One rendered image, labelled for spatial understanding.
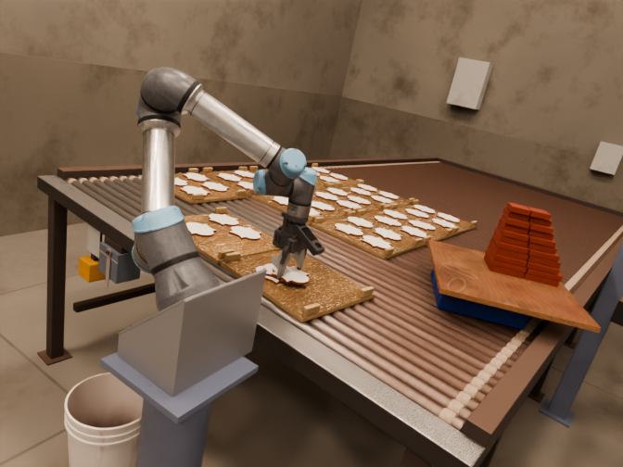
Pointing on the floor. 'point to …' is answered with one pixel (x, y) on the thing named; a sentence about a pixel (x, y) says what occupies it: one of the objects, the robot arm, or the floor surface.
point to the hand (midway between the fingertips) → (290, 273)
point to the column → (176, 412)
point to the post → (586, 347)
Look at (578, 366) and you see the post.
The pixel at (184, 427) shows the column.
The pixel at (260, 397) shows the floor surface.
